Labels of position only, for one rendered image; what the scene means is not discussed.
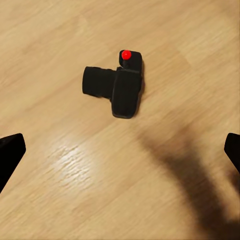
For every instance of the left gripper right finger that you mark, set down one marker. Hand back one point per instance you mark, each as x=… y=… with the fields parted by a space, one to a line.
x=232 y=149

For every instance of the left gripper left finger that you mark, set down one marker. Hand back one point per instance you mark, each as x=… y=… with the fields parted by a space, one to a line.
x=12 y=150

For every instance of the digital camera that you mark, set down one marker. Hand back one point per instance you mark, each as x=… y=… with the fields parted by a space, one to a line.
x=121 y=86

